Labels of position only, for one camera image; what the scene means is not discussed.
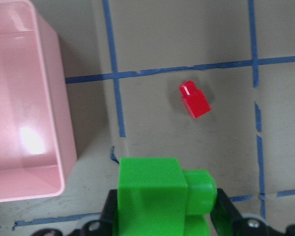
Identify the red toy block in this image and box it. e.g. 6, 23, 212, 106
179, 81, 211, 118

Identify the green toy block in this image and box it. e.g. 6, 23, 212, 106
112, 157, 233, 236

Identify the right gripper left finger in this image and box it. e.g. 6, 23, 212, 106
99, 189, 118, 236

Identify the pink plastic box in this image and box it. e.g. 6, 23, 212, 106
0, 0, 77, 203

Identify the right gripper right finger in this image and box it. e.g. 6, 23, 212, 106
210, 188, 243, 236

